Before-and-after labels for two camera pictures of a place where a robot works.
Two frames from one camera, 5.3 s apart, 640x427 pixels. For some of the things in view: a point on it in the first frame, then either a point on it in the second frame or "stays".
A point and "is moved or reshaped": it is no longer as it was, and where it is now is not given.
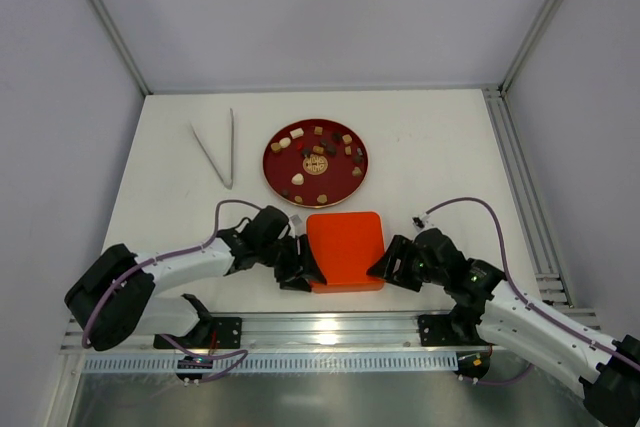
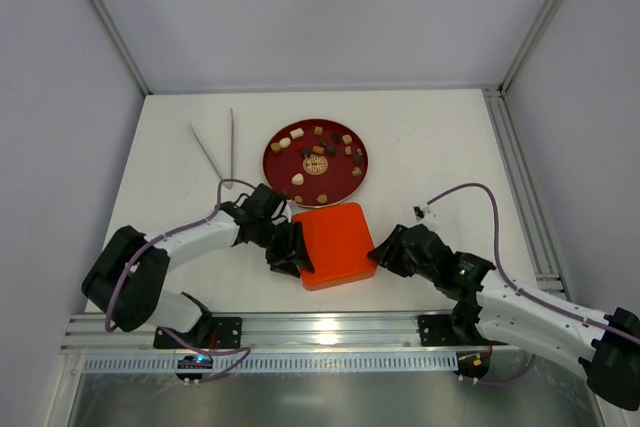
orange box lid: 347,245 is moved or reshaped
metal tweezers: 227,184 stays
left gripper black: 291,265 to 286,248
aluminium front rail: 285,332 stays
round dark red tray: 315,163 stays
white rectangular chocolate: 297,133 stays
